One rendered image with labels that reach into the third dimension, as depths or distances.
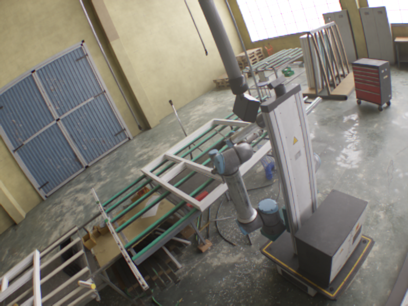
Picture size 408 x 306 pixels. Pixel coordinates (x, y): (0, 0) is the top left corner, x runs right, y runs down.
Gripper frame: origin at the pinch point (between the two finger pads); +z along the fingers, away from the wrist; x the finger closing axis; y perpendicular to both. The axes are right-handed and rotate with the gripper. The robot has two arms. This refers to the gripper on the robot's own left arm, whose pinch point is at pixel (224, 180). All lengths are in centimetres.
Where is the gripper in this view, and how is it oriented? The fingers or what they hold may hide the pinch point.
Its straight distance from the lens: 220.9
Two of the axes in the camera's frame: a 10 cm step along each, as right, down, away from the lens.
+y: 7.2, -5.5, 4.2
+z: 3.6, 8.2, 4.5
